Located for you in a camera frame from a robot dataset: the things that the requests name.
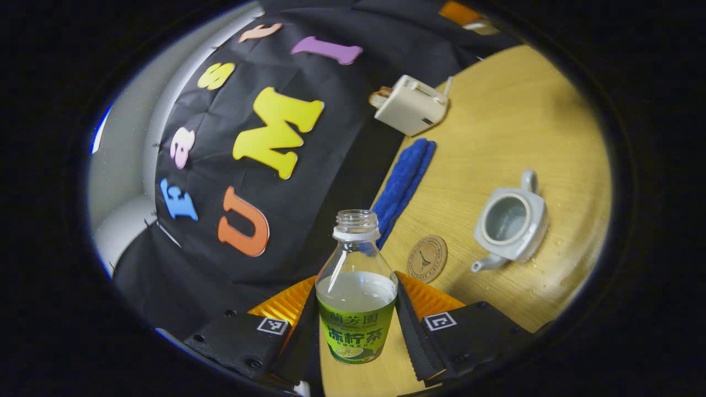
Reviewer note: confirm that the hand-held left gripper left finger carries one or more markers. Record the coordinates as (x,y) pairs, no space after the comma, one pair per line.
(300,342)

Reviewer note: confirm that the white toaster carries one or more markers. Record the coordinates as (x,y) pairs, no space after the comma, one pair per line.
(411,106)

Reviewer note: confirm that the toasted bread slice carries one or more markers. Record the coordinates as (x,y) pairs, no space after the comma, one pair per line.
(379,97)

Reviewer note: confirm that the white ceramic teacup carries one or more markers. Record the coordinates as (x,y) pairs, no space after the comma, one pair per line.
(510,223)

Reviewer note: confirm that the black backdrop cloth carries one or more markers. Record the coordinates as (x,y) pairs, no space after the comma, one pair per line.
(309,165)

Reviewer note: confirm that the blue folded towel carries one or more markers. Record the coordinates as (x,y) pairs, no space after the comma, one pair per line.
(402,182)

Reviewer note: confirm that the clear water bottle green label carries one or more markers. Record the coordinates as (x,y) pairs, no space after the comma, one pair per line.
(356,309)

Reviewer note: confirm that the round brown coaster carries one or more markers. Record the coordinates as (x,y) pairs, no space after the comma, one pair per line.
(427,259)

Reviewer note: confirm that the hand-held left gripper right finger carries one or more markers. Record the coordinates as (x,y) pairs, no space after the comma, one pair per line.
(413,336)

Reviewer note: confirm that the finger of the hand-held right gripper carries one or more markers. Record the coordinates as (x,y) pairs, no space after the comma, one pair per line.
(458,12)

